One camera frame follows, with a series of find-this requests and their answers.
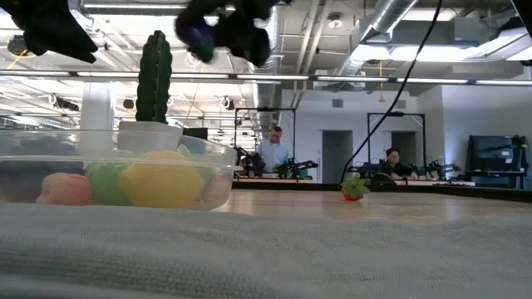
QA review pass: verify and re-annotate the red toy strawberry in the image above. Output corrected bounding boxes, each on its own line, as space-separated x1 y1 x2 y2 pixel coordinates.
339 173 372 203

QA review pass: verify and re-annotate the grey folded cloth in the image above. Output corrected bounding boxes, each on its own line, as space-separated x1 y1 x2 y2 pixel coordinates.
0 202 532 299

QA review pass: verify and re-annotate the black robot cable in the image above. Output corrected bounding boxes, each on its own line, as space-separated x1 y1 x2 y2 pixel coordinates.
339 0 444 184

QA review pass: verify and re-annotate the person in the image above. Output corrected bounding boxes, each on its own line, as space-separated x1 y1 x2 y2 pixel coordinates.
255 125 288 174
380 147 419 180

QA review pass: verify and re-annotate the round green toy fruit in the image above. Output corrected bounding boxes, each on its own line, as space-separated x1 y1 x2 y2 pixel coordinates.
85 160 136 207

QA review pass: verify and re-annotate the long ceiling light strip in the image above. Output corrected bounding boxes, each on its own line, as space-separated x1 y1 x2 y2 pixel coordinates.
0 70 532 86

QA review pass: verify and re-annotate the green cactus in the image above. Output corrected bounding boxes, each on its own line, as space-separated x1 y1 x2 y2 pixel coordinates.
135 29 174 125

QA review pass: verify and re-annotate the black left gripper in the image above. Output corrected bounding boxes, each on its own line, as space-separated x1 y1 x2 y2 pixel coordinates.
0 0 100 65

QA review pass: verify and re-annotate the clear plastic container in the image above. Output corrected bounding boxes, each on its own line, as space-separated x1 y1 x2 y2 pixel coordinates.
0 130 243 212

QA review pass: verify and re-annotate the grey door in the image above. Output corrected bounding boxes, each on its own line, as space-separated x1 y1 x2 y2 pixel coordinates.
322 130 353 184
390 130 417 167

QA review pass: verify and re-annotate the small black screen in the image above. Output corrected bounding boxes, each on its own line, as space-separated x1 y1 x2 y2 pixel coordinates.
181 127 209 141

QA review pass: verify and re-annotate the small pink toy fruit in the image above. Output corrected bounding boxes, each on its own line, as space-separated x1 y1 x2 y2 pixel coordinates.
36 172 93 207
201 174 232 207

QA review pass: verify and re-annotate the black background monitor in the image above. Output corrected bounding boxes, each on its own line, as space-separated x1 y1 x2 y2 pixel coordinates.
467 135 529 174

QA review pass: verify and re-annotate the silver ventilation duct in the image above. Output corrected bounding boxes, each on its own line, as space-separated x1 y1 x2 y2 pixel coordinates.
336 0 419 78
239 7 288 130

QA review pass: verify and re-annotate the white plant pot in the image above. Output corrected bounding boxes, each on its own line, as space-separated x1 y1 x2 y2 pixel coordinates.
116 120 184 155

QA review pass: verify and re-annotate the white pillar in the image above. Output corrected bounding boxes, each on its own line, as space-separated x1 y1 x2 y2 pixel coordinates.
79 81 116 157

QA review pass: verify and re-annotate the purple toy eggplant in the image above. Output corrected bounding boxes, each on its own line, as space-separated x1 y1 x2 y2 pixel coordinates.
186 20 216 64

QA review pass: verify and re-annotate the yellow toy lemon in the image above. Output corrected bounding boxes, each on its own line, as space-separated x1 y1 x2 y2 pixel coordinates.
117 149 206 209

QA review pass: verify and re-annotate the purple toy grape bunch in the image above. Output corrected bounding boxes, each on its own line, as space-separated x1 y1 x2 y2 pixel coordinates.
0 136 86 203

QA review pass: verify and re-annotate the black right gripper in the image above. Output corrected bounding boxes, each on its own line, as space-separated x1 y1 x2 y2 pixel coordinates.
174 0 293 68

